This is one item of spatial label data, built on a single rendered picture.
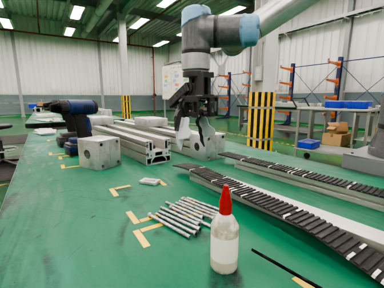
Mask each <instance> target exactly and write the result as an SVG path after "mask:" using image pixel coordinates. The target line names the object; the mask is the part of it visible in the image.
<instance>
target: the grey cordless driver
mask: <svg viewBox="0 0 384 288"><path fill-rule="evenodd" d="M67 100H79V99H59V100H58V101H57V100H51V102H46V103H43V106H36V107H49V105H50V104H54V103H58V102H59V101H67ZM71 117H72V115H62V118H63V120H64V121H65V123H66V127H67V131H63V132H60V135H59V136H57V137H56V142H57V145H58V146H59V147H60V148H64V144H65V142H68V141H69V140H68V138H71V137H77V132H76V129H75V125H74V124H73V123H72V121H71Z"/></svg>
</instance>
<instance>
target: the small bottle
mask: <svg viewBox="0 0 384 288"><path fill-rule="evenodd" d="M238 241H239V224H238V222H237V221H236V219H235V217H234V216H233V215H232V200H231V195H230V190H229V185H227V184H224V186H223V189H222V193H221V197H220V200H219V213H218V214H217V215H216V216H215V218H214V219H213V221H212V222H211V241H210V265H211V268H212V269H213V270H214V271H215V272H217V273H219V274H223V275H228V274H231V273H233V272H235V271H236V269H237V263H238Z"/></svg>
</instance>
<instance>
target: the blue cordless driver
mask: <svg viewBox="0 0 384 288"><path fill-rule="evenodd" d="M41 109H42V110H46V109H49V110H50V112H52V113H58V114H60V115H72V117H71V121H72V123H73V124H74V125H75V129H76V132H77V137H71V138H68V140H69V141H68V142H65V144H64V149H65V153H66V154H67V155H69V156H71V157H74V156H78V155H79V154H78V142H77V139H80V138H86V137H92V136H93V135H92V132H91V131H92V126H91V122H90V118H89V117H87V115H89V114H96V113H97V112H98V104H97V102H96V101H95V100H67V101H59V102H58V103H54V104H50V105H49V107H42V108H41Z"/></svg>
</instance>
